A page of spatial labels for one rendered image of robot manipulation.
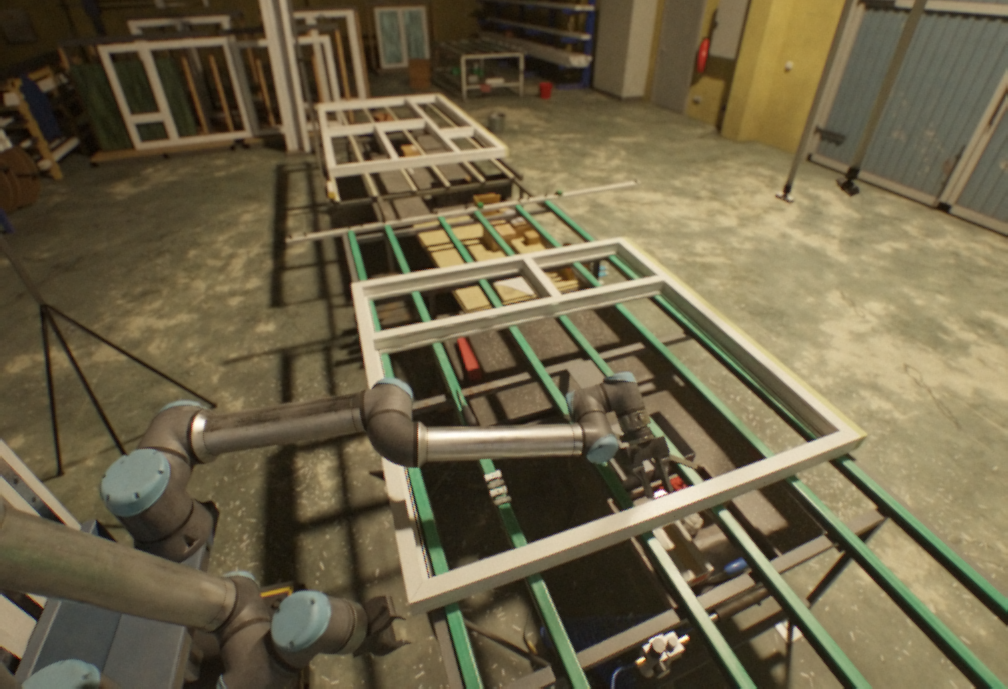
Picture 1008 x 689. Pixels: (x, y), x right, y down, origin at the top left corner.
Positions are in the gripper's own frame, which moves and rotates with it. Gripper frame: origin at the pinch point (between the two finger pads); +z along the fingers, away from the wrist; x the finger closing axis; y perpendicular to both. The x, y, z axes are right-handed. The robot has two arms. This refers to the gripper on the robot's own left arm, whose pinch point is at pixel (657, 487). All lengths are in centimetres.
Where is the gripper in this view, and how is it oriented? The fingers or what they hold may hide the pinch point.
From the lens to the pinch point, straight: 150.3
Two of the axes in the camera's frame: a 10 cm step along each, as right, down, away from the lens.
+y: 1.9, -3.6, -9.1
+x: 9.4, -1.9, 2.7
